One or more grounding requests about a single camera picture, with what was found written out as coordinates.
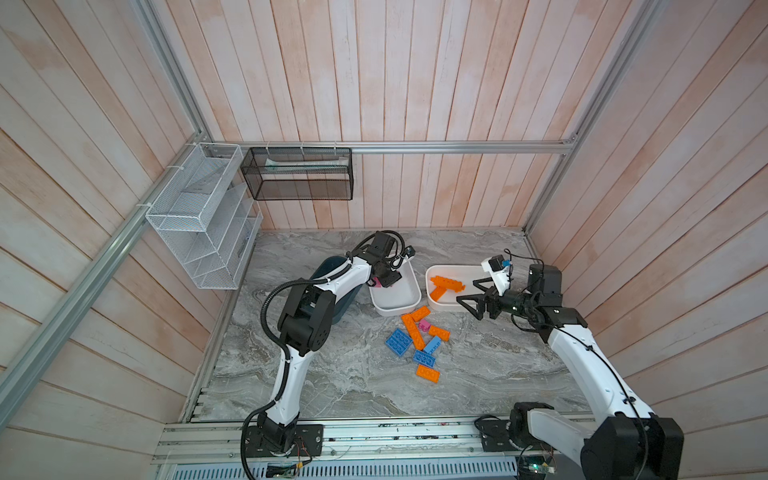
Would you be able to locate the black wire mesh basket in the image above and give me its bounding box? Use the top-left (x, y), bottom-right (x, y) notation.
top-left (240, 146), bottom-right (355, 201)

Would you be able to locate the white plastic bin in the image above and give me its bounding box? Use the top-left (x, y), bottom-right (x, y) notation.
top-left (369, 258), bottom-right (422, 317)
top-left (425, 264), bottom-right (499, 313)

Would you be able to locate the blue lego double brick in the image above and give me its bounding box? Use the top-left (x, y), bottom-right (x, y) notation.
top-left (385, 328), bottom-right (413, 357)

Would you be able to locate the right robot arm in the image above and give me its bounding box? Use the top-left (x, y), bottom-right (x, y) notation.
top-left (457, 255), bottom-right (684, 479)

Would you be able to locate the long orange technic lego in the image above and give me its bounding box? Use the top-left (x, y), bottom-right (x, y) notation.
top-left (430, 276), bottom-right (466, 293)

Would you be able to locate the white wire mesh shelf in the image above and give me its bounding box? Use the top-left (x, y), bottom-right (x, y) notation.
top-left (146, 143), bottom-right (263, 290)

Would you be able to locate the orange lego bottom plate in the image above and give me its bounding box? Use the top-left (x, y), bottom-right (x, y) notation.
top-left (416, 364), bottom-right (440, 384)

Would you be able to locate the orange lego plate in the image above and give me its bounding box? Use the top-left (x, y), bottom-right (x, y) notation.
top-left (429, 286), bottom-right (447, 302)
top-left (416, 364), bottom-right (440, 384)
top-left (410, 306), bottom-right (431, 322)
top-left (428, 325), bottom-right (450, 342)

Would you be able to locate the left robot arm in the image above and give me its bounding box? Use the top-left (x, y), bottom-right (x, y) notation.
top-left (241, 230), bottom-right (414, 457)

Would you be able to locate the orange lego top plate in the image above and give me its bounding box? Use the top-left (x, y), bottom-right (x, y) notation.
top-left (410, 306), bottom-right (431, 322)

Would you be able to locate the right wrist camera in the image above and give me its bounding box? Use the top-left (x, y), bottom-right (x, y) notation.
top-left (481, 255), bottom-right (512, 295)

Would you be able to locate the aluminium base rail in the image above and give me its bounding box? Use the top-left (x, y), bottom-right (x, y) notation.
top-left (149, 415), bottom-right (607, 480)

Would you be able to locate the right white plastic bin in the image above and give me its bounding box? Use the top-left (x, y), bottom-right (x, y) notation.
top-left (425, 264), bottom-right (499, 313)

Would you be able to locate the middle white plastic bin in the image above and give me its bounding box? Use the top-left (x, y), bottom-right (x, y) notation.
top-left (369, 258), bottom-right (422, 317)

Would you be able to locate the light blue lego brick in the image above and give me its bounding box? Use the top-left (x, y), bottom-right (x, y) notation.
top-left (423, 336), bottom-right (442, 355)

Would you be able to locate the dark teal plastic bin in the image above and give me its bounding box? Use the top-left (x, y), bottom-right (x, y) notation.
top-left (311, 256), bottom-right (362, 325)

